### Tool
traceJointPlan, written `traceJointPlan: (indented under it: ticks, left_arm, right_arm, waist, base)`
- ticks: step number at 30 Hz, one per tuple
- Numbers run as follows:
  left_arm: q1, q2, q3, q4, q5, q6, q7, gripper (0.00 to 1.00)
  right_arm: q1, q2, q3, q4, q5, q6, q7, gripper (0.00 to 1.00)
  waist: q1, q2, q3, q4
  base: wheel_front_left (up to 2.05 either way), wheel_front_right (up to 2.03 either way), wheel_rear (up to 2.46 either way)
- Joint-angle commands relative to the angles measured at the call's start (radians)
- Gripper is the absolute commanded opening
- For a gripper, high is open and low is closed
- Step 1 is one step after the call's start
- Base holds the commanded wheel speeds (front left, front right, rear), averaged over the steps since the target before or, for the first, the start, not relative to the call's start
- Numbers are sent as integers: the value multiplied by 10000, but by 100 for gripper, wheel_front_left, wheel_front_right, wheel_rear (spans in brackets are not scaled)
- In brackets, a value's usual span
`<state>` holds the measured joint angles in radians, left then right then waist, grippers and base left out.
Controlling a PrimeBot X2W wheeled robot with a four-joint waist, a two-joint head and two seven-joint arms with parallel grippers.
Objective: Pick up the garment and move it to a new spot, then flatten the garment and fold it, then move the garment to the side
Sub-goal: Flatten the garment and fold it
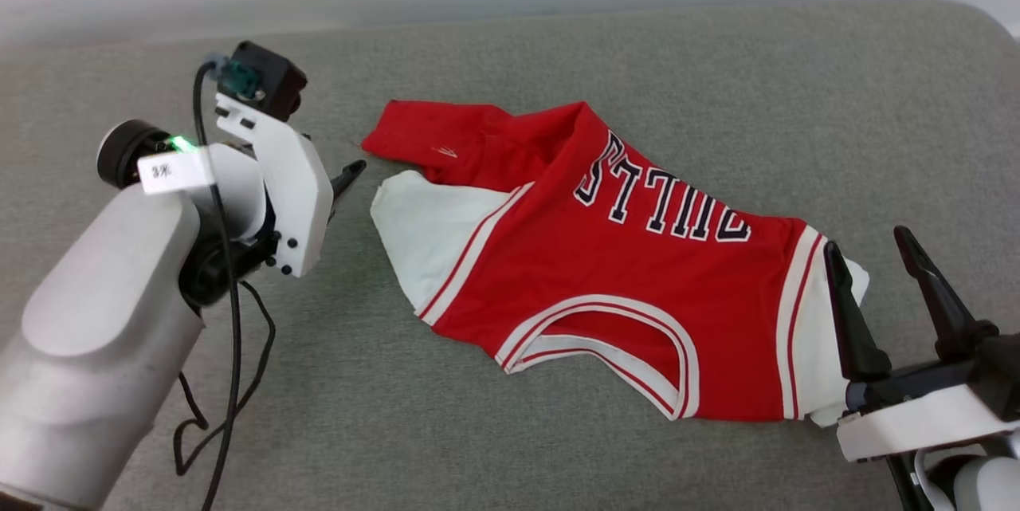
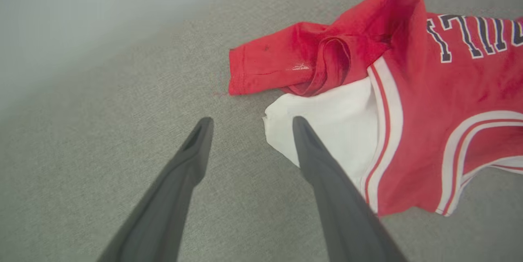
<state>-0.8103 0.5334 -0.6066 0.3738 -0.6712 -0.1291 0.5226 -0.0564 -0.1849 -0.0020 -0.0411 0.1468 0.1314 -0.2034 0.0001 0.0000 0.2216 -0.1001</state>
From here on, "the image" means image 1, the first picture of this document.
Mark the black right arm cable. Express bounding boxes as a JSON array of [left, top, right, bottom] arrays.
[[885, 455, 921, 511]]

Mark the red white Bulls jersey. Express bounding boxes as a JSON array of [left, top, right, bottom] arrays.
[[361, 99, 871, 427]]

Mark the black cable with teal plug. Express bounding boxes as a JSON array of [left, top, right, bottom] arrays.
[[193, 55, 262, 511]]

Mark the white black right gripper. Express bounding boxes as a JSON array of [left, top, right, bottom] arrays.
[[823, 226, 1020, 463]]

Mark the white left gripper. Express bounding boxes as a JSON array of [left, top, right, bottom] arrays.
[[215, 92, 367, 279]]

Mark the thin black looped cable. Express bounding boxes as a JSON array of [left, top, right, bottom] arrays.
[[174, 280, 278, 478]]

